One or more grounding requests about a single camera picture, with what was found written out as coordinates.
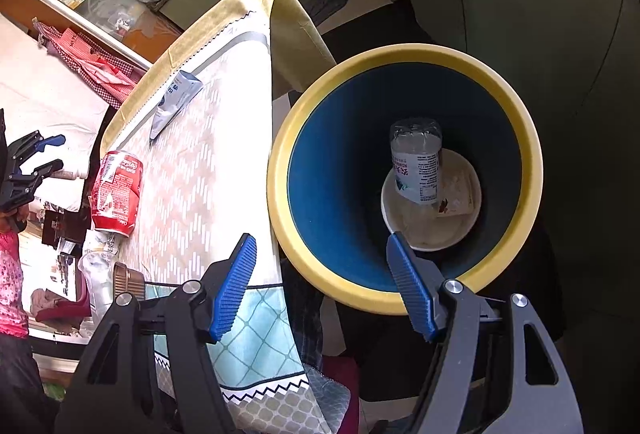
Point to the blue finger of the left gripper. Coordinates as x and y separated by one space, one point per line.
50 166
53 141

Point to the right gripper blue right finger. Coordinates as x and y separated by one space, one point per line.
419 297

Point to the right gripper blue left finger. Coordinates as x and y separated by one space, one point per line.
231 286

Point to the clear Nongfu water bottle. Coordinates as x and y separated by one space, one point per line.
416 145

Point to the yellow rimmed blue trash bin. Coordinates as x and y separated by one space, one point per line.
332 154

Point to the left hand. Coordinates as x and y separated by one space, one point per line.
14 220

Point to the white paper bowl in bin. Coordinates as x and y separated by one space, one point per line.
445 224

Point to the white cloth covered table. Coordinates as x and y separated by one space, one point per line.
39 93

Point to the crushed red cola can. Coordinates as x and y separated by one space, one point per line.
115 195

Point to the red checkered hanging apron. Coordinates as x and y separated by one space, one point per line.
112 78

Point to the brown woven coaster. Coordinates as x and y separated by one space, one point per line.
128 280

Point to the blue white toothpaste tube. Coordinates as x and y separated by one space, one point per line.
181 90

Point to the patterned beige yellow tablecloth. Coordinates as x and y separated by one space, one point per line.
204 185

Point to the dark floor mat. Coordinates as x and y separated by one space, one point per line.
321 10

